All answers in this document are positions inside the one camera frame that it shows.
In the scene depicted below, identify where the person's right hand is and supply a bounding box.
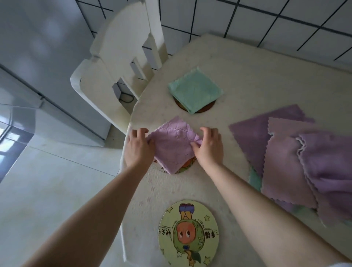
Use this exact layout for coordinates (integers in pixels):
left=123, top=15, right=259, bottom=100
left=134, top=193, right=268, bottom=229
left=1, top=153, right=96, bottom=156
left=190, top=126, right=224, bottom=172

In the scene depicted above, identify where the person's left hand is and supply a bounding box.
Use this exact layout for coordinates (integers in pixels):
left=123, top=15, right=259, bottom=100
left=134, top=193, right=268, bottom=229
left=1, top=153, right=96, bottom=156
left=124, top=127, right=156, bottom=173

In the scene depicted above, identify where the have a nice day coaster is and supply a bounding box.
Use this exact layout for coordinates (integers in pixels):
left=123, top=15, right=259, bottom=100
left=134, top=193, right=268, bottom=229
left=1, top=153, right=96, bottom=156
left=153, top=155, right=197, bottom=174

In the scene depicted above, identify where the brown cartoon coaster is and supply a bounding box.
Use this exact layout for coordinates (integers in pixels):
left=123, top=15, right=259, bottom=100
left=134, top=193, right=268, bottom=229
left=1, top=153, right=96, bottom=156
left=173, top=98, right=217, bottom=114

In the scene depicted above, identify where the green character round coaster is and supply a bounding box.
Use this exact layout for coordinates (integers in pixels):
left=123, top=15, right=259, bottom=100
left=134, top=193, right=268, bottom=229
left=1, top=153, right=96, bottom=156
left=158, top=200, right=220, bottom=267

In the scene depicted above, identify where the person's right forearm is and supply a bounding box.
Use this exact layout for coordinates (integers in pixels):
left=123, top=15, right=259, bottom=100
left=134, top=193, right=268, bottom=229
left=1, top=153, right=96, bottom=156
left=208, top=164, right=351, bottom=267

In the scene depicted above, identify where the person's left forearm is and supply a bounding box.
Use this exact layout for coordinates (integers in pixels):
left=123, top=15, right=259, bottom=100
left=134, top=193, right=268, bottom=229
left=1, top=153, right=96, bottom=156
left=22, top=165, right=150, bottom=267

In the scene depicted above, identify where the cream speckled tablecloth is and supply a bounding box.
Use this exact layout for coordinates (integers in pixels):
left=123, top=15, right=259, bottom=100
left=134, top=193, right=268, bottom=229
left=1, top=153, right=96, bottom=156
left=120, top=33, right=352, bottom=267

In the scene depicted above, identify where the white slatted chair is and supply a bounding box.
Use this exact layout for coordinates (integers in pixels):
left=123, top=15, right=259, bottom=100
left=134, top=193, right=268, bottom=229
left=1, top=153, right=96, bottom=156
left=70, top=0, right=169, bottom=135

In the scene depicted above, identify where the white cabinet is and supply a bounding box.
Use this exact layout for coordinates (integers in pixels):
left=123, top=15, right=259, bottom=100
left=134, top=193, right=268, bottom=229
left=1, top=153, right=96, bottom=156
left=0, top=0, right=112, bottom=148

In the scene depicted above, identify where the black cable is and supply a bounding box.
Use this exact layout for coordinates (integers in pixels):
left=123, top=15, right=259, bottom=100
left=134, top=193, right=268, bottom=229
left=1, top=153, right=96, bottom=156
left=117, top=91, right=136, bottom=105

